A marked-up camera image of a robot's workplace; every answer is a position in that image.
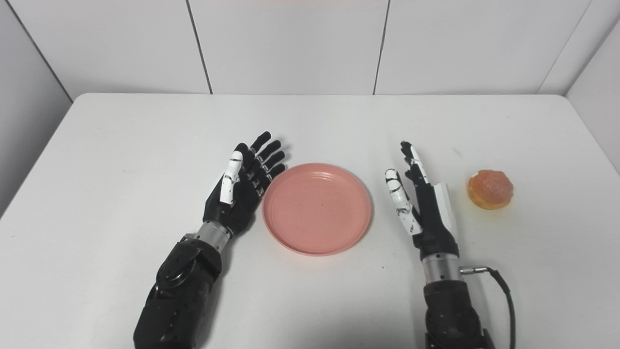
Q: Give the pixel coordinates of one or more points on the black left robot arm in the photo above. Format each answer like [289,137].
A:
[184,291]

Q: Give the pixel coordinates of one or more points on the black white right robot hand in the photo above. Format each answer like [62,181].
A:
[433,218]

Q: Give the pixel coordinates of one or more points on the pink round plate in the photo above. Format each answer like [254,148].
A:
[317,208]

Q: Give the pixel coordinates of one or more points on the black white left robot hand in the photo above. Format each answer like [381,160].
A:
[237,203]

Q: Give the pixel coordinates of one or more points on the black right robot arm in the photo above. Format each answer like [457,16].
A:
[448,305]

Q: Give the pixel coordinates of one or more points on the orange cream puff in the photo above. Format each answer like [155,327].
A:
[490,189]

